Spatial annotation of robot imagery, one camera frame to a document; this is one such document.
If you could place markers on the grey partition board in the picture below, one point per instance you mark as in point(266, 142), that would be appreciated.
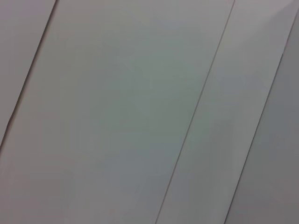
point(275, 168)

